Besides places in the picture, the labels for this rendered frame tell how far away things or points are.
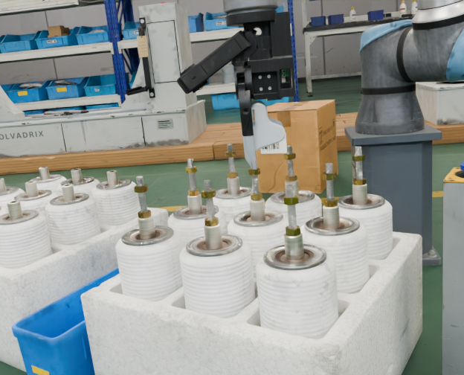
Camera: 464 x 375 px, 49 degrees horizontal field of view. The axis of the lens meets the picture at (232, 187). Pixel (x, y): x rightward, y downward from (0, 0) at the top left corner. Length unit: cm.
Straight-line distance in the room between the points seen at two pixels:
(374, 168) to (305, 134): 67
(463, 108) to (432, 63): 165
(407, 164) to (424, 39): 26
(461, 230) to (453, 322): 13
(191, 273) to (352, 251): 21
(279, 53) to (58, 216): 53
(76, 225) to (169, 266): 33
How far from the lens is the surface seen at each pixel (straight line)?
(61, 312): 93
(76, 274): 98
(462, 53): 106
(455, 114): 272
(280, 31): 71
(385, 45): 114
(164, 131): 270
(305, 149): 179
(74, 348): 84
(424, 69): 110
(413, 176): 116
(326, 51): 895
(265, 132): 71
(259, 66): 70
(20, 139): 302
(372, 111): 117
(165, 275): 72
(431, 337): 96
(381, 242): 81
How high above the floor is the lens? 49
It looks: 14 degrees down
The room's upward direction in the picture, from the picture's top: 6 degrees counter-clockwise
